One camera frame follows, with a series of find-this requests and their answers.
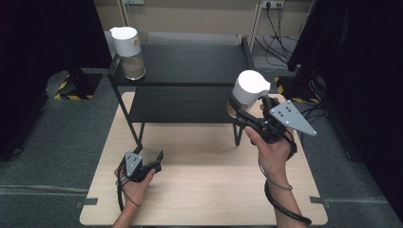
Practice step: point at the person's right hand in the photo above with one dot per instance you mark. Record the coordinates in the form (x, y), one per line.
(272, 155)

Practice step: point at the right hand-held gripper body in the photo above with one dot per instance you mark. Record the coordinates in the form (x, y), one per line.
(285, 118)

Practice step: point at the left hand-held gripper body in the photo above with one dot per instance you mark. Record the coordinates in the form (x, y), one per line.
(134, 167)

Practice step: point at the white wall socket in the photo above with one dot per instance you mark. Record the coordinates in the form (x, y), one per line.
(272, 3)

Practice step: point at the person's left hand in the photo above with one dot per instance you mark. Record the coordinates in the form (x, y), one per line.
(136, 190)

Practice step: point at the glass jar with white lid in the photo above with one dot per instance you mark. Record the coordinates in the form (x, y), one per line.
(248, 88)
(128, 52)

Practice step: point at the black stand base yellow stripes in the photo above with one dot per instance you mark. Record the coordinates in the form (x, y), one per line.
(301, 88)
(80, 85)

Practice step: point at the white frame post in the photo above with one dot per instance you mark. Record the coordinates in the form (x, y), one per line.
(255, 22)
(125, 14)

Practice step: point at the black two-tier shelf rack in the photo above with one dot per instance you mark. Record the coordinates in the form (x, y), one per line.
(190, 65)

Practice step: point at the grey floor tape strip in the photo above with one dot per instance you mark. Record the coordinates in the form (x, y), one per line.
(318, 201)
(86, 202)

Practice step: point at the dark curtain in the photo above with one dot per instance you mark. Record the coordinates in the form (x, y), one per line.
(38, 63)
(364, 79)

